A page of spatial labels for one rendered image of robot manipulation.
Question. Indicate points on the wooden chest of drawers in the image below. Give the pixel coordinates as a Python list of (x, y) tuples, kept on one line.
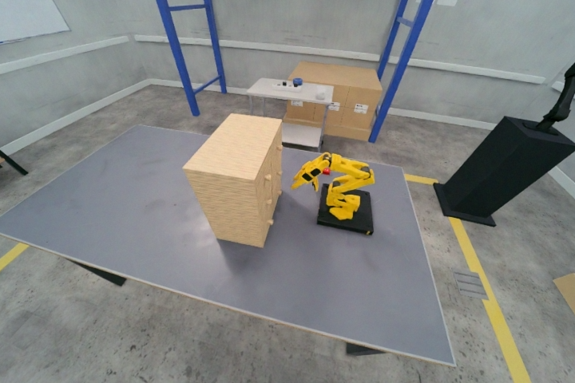
[(223, 174)]

